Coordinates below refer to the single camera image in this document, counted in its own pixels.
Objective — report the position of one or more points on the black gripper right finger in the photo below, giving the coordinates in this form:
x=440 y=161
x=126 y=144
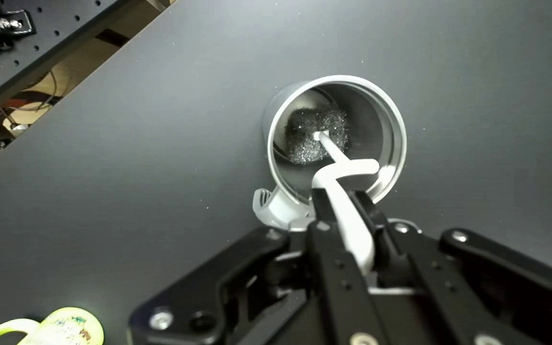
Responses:
x=442 y=308

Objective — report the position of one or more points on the yellow green mug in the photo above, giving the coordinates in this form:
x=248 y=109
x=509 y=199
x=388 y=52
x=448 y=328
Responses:
x=63 y=326

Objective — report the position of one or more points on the stainless steel flask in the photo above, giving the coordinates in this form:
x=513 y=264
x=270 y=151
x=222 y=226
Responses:
x=362 y=119

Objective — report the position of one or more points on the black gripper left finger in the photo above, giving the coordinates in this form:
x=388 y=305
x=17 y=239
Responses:
x=346 y=305

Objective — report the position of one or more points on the white bottle brush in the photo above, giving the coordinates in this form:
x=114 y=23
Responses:
x=314 y=134

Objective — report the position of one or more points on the black perforated board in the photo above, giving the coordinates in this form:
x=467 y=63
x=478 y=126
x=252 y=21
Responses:
x=38 y=32

